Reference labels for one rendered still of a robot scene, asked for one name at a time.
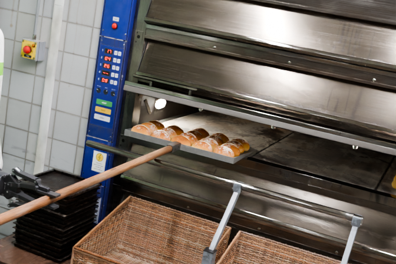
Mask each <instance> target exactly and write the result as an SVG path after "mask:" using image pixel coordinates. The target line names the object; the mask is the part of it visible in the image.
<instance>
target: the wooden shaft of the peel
mask: <svg viewBox="0 0 396 264"><path fill-rule="evenodd" d="M171 151H172V146H166V147H163V148H161V149H158V150H156V151H154V152H151V153H149V154H146V155H144V156H141V157H139V158H137V159H134V160H132V161H129V162H126V163H124V164H122V165H119V166H117V167H114V168H112V169H109V170H107V171H104V172H102V173H100V174H97V175H95V176H92V177H90V178H87V179H85V180H82V181H79V182H78V183H75V184H72V185H70V186H68V187H65V188H63V189H60V190H58V191H56V192H57V193H60V194H61V196H60V197H58V198H53V197H49V196H43V197H40V198H39V199H36V200H33V201H31V202H29V203H26V204H23V205H21V206H18V207H16V208H14V209H11V210H9V211H7V212H4V213H1V214H0V226H1V225H3V224H5V223H8V222H10V221H12V220H15V219H17V218H19V217H21V216H24V215H26V214H28V213H31V212H33V211H35V210H38V209H40V208H42V207H44V206H47V205H49V204H51V203H54V202H56V201H58V200H61V199H63V198H65V197H68V196H70V195H72V194H74V193H77V192H79V191H82V190H84V189H86V188H88V187H91V186H93V185H95V184H97V183H100V182H103V181H105V180H107V179H109V178H111V177H114V176H116V175H118V174H121V173H123V172H125V171H127V170H130V169H132V168H135V167H137V166H139V165H141V164H144V163H146V162H148V161H150V160H153V159H156V158H158V157H160V156H162V155H164V154H167V153H169V152H171Z"/></svg>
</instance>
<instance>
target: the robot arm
mask: <svg viewBox="0 0 396 264"><path fill-rule="evenodd" d="M3 70H4V35H3V32H2V31H1V29H0V103H1V90H2V79H3ZM2 166H3V161H2V151H1V140H0V196H4V197H5V198H6V199H8V202H9V204H8V205H7V206H8V207H18V206H21V205H23V204H26V203H23V202H16V200H13V199H12V198H13V197H16V198H19V199H21V200H23V201H25V202H27V203H29V202H31V201H33V200H36V199H35V198H33V197H31V196H29V195H27V194H25V193H24V192H22V191H21V187H23V188H27V189H35V190H37V193H40V194H43V195H46V196H49V197H53V198H58V197H60V196H61V194H60V193H57V192H53V191H51V190H50V188H49V187H46V186H43V185H42V184H41V179H40V178H38V177H35V176H33V175H31V174H29V173H26V172H24V171H22V170H21V169H20V168H19V167H16V168H13V169H12V173H10V174H9V173H6V172H4V171H2ZM16 176H19V177H21V178H23V179H25V180H28V181H30V182H32V183H28V182H24V181H19V180H18V178H17V177H16ZM42 208H43V209H46V208H49V209H52V210H55V209H57V208H59V205H57V204H54V203H51V204H49V205H47V206H44V207H42Z"/></svg>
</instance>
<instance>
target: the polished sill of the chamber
mask: <svg viewBox="0 0 396 264"><path fill-rule="evenodd" d="M234 164H235V165H238V166H242V167H246V168H249V169H253V170H257V171H261V172H264V173H268V174H272V175H275V176H279V177H283V178H286V179H290V180H294V181H297V182H301V183H305V184H309V185H312V186H316V187H320V188H323V189H327V190H331V191H334V192H338V193H342V194H346V195H349V196H353V197H357V198H360V199H364V200H368V201H371V202H375V203H379V204H383V205H386V206H390V207H394V208H396V195H393V194H389V193H385V192H381V191H378V190H374V189H369V188H366V187H362V186H358V185H355V184H351V183H347V182H344V181H340V180H335V179H332V178H329V177H324V176H320V175H317V174H313V173H309V172H306V171H302V170H298V169H293V168H290V167H286V166H282V165H279V164H275V163H271V162H268V161H264V160H259V159H256V158H253V157H248V156H246V157H244V158H242V159H241V160H239V161H237V162H236V163H234Z"/></svg>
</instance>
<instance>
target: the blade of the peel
mask: <svg viewBox="0 0 396 264"><path fill-rule="evenodd" d="M124 135H125V136H130V137H134V138H138V139H141V140H145V141H149V142H152V143H156V144H160V145H163V146H167V144H169V143H172V141H168V140H164V139H161V138H157V137H153V136H148V135H146V134H141V133H137V132H135V131H131V128H129V129H125V131H124ZM180 150H183V151H186V152H189V153H194V154H198V155H201V156H205V157H209V158H212V159H216V160H220V161H224V162H227V163H232V164H234V163H236V162H237V161H239V160H241V159H242V158H244V157H246V156H247V155H249V154H250V153H252V152H254V151H255V150H257V149H254V148H249V150H248V151H244V152H243V153H242V154H240V155H239V156H237V157H234V158H233V157H229V156H225V155H222V154H218V153H214V152H211V151H207V150H202V149H199V148H195V147H192V146H187V145H184V144H181V146H180Z"/></svg>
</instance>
